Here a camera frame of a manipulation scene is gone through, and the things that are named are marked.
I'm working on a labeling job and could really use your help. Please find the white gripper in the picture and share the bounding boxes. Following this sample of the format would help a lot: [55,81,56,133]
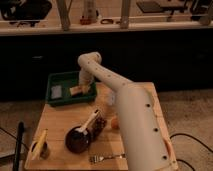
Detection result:
[79,69,94,92]

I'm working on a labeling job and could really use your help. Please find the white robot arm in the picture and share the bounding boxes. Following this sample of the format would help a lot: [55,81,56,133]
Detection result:
[78,52,172,171]

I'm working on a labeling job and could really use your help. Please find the green plastic tray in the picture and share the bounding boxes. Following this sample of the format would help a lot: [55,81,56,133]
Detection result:
[46,71,97,107]

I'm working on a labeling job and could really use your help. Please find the clear cup with cloth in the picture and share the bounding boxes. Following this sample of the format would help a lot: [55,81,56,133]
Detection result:
[107,91,115,106]

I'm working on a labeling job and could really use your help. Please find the small grey sponge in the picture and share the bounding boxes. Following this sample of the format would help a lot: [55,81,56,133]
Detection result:
[51,85,62,99]

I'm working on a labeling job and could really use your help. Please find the dark red grape bunch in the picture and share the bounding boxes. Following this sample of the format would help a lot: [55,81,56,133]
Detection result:
[92,117,107,141]

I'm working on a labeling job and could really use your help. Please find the orange tomato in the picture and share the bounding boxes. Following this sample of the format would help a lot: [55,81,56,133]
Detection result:
[111,117,119,129]

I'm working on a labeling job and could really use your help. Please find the wooden board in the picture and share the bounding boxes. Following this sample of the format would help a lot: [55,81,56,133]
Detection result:
[24,81,179,171]

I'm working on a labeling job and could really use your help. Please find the red object on shelf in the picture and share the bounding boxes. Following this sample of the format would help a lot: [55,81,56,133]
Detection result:
[80,18,92,25]

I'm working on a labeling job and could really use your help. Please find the dark round bowl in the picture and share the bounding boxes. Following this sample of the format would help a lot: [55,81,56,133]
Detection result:
[65,126,91,154]

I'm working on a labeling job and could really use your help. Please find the silver fork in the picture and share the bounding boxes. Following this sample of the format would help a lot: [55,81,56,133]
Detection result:
[89,154,125,164]

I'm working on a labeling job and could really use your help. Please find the black pole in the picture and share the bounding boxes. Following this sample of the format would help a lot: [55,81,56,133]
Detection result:
[12,122,24,171]

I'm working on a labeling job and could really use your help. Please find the dark small cup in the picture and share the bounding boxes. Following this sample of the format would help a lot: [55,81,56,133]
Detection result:
[31,142,50,160]

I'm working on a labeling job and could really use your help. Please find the yellow banana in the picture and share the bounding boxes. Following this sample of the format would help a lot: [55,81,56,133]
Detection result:
[31,130,47,160]

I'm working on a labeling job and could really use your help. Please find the black office chair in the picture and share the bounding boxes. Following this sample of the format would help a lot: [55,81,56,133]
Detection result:
[0,0,52,27]

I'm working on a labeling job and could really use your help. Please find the black floor cable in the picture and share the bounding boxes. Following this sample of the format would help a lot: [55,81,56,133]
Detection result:
[169,132,213,171]

